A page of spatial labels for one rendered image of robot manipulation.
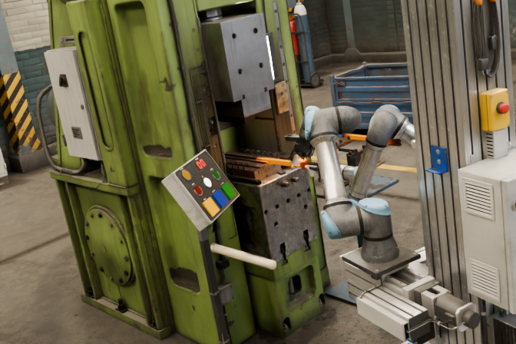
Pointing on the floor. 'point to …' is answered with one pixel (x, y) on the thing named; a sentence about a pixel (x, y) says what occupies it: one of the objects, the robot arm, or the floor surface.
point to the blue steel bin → (373, 90)
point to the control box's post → (212, 284)
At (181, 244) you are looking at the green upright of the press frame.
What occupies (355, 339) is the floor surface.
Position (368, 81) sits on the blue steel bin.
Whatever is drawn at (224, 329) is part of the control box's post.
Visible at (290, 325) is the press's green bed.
